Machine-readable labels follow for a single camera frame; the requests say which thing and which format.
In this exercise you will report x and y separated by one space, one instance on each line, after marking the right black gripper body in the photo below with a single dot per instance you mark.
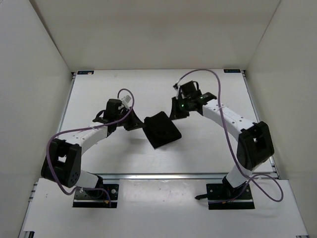
187 109

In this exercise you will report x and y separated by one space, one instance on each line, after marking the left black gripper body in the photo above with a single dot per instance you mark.
120 115

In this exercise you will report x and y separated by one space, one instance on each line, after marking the black skirt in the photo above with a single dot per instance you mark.
160 130

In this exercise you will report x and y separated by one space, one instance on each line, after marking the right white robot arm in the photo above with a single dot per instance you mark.
254 142

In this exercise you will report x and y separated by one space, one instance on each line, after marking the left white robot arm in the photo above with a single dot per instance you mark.
66 154

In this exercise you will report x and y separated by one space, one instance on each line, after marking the left blue label sticker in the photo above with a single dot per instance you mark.
85 72

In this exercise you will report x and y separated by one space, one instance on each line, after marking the blue label sticker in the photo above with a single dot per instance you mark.
85 72
232 71

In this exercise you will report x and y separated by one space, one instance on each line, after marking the right blue label sticker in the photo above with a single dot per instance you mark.
232 71

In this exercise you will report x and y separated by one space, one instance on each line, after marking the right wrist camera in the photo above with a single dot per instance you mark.
177 88

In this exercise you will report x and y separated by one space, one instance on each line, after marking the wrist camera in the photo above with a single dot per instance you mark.
177 88
125 101

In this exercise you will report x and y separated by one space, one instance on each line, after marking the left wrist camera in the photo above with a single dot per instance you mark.
125 101

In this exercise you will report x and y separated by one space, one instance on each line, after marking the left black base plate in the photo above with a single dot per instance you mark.
97 199

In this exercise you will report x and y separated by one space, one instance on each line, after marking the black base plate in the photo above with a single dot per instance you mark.
97 199
219 197

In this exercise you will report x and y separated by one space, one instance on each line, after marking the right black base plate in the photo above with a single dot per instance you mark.
219 197

